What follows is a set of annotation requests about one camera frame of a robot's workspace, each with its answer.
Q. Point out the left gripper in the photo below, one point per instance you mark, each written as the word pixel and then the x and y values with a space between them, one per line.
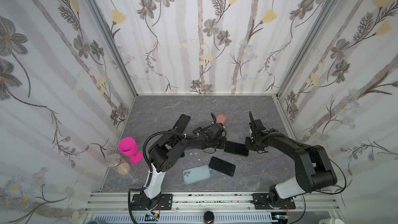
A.
pixel 224 143

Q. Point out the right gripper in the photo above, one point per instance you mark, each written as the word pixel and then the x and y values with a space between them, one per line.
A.
pixel 256 131

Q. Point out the black phone case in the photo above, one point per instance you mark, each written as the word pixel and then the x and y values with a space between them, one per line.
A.
pixel 181 123
pixel 236 148

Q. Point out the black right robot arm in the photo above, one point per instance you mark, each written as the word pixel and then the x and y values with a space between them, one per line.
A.
pixel 313 168

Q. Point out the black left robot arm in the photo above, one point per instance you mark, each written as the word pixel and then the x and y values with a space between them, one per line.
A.
pixel 162 150

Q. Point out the pink phone case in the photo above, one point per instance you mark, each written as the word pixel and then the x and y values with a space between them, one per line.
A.
pixel 221 118

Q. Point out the black phone front centre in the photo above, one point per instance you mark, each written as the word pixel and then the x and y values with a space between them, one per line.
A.
pixel 222 166

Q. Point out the light blue phone case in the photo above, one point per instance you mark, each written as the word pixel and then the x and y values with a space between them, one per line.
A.
pixel 196 174

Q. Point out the black round knob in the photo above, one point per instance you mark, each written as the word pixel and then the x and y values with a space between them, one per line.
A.
pixel 208 217

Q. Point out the magenta plastic goblet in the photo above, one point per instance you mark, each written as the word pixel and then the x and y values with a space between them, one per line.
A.
pixel 129 148

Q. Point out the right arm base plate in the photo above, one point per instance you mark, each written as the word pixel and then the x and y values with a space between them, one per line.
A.
pixel 264 201

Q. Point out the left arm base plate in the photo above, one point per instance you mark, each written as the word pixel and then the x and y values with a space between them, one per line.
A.
pixel 140 202

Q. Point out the aluminium mounting rail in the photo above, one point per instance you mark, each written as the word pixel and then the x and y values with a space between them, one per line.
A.
pixel 184 202

